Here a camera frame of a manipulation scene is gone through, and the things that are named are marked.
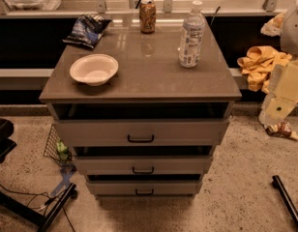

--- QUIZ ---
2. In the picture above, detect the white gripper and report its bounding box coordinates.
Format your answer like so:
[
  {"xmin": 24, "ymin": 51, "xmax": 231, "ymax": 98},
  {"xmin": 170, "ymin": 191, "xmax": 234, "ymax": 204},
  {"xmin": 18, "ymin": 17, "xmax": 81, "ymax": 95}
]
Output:
[{"xmin": 259, "ymin": 59, "xmax": 298, "ymax": 125}]

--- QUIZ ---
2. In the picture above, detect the grey bottom drawer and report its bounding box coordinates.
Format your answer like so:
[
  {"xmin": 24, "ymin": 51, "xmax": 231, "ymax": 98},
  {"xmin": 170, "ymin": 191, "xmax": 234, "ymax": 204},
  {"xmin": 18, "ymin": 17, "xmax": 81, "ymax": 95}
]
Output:
[{"xmin": 86, "ymin": 181, "xmax": 202, "ymax": 196}]

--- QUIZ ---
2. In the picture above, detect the grey drawer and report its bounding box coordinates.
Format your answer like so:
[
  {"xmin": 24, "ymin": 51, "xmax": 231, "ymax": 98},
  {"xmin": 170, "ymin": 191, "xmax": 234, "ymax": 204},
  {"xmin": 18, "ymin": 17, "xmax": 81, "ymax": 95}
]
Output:
[
  {"xmin": 54, "ymin": 119, "xmax": 229, "ymax": 147},
  {"xmin": 86, "ymin": 181, "xmax": 202, "ymax": 196},
  {"xmin": 74, "ymin": 156, "xmax": 212, "ymax": 175}
]

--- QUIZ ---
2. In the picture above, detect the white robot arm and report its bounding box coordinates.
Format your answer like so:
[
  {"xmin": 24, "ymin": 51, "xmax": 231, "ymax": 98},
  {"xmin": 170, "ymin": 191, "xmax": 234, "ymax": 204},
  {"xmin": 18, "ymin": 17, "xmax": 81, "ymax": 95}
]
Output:
[{"xmin": 259, "ymin": 0, "xmax": 298, "ymax": 125}]

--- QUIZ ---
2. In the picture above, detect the grey top drawer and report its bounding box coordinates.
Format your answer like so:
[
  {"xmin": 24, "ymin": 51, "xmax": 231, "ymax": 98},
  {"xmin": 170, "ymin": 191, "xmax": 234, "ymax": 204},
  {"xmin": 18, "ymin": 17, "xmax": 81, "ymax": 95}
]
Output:
[{"xmin": 54, "ymin": 119, "xmax": 229, "ymax": 147}]

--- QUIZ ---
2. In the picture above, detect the grey drawer cabinet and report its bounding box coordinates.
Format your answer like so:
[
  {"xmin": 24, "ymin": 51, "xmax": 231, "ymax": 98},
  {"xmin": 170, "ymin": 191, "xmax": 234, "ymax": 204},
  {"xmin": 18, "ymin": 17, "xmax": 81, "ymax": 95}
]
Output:
[{"xmin": 40, "ymin": 14, "xmax": 241, "ymax": 182}]

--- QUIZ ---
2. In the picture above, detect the grey middle drawer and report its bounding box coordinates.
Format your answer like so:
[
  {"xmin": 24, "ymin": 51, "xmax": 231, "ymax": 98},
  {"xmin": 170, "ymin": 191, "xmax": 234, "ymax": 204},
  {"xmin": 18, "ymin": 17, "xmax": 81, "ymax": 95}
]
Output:
[{"xmin": 74, "ymin": 156, "xmax": 212, "ymax": 175}]

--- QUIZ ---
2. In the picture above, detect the brown snack wrapper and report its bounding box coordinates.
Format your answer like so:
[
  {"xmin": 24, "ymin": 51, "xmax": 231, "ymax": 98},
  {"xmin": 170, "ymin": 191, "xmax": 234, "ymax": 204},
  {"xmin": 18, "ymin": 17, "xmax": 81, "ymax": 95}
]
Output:
[{"xmin": 264, "ymin": 122, "xmax": 298, "ymax": 141}]

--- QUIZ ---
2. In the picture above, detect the yellow cloth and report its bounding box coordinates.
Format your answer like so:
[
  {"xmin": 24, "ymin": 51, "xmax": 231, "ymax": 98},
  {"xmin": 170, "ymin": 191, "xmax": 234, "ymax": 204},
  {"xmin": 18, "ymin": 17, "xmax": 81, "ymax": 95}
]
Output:
[{"xmin": 237, "ymin": 45, "xmax": 292, "ymax": 94}]

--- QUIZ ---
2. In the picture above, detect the crumpled white paper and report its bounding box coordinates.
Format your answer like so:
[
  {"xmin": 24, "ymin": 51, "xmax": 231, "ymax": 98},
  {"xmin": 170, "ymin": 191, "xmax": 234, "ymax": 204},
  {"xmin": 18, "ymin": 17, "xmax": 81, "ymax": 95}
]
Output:
[{"xmin": 260, "ymin": 13, "xmax": 285, "ymax": 37}]

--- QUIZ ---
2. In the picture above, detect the black right base leg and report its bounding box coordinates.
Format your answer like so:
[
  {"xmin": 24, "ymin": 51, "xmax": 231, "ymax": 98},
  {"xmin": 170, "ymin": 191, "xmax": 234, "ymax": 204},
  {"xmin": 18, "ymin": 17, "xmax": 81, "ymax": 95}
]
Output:
[{"xmin": 272, "ymin": 175, "xmax": 298, "ymax": 229}]

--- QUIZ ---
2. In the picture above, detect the black base leg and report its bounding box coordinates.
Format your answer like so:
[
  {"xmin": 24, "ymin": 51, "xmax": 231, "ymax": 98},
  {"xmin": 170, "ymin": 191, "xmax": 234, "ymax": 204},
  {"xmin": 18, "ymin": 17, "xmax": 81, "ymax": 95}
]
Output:
[
  {"xmin": 272, "ymin": 175, "xmax": 298, "ymax": 229},
  {"xmin": 0, "ymin": 183, "xmax": 76, "ymax": 232}
]

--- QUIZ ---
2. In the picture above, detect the clear plastic water bottle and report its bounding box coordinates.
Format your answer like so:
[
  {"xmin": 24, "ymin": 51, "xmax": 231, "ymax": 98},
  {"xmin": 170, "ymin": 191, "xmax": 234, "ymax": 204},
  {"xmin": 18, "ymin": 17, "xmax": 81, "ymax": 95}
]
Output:
[{"xmin": 179, "ymin": 0, "xmax": 205, "ymax": 68}]

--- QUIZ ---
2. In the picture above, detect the orange soda can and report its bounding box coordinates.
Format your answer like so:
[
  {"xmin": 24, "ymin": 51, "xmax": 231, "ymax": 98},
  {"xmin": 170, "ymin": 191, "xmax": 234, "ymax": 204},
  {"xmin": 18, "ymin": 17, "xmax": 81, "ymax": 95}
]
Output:
[{"xmin": 139, "ymin": 0, "xmax": 156, "ymax": 34}]

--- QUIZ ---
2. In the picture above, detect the white paper bowl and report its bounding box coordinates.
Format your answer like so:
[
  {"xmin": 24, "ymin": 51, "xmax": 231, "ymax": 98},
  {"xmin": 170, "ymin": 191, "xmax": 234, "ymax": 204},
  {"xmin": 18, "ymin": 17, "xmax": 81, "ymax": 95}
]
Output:
[{"xmin": 70, "ymin": 54, "xmax": 118, "ymax": 86}]

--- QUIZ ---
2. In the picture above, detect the blue chip bag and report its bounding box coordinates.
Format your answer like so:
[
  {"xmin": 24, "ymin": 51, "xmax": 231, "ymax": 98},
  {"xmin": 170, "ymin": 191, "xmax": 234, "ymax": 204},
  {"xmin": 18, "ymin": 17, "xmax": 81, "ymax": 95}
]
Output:
[{"xmin": 63, "ymin": 14, "xmax": 111, "ymax": 49}]

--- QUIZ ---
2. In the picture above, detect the green object in basket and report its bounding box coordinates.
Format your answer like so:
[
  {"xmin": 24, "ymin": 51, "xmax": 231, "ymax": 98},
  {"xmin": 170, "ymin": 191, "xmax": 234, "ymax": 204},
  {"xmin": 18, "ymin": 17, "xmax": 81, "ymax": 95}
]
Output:
[{"xmin": 56, "ymin": 140, "xmax": 69, "ymax": 160}]

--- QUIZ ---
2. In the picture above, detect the blue tape cross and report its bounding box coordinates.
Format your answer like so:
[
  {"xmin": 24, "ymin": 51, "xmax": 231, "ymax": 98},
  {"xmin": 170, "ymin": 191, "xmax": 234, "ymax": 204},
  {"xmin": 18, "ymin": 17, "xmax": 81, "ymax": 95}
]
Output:
[{"xmin": 50, "ymin": 166, "xmax": 75, "ymax": 196}]

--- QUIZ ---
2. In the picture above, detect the black chair base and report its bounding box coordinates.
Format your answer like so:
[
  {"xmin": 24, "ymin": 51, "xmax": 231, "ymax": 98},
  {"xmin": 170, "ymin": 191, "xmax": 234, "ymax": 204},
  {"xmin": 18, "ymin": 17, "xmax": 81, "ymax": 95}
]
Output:
[{"xmin": 0, "ymin": 118, "xmax": 16, "ymax": 163}]

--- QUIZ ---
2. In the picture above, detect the black left base leg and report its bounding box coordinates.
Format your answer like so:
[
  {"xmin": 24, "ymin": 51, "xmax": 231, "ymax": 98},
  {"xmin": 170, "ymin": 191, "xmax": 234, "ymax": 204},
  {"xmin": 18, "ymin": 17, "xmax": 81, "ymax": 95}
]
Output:
[{"xmin": 0, "ymin": 183, "xmax": 76, "ymax": 232}]

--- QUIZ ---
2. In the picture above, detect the wire mesh basket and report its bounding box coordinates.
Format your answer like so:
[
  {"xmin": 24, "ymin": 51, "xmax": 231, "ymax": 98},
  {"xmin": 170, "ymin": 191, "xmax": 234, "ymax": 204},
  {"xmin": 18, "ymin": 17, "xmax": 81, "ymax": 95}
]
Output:
[{"xmin": 44, "ymin": 126, "xmax": 73, "ymax": 167}]

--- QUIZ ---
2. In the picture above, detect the black cable on floor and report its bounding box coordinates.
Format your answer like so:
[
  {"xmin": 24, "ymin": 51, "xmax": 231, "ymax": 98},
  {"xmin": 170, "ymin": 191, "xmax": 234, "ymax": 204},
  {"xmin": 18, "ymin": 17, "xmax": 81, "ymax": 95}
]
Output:
[{"xmin": 0, "ymin": 177, "xmax": 76, "ymax": 232}]

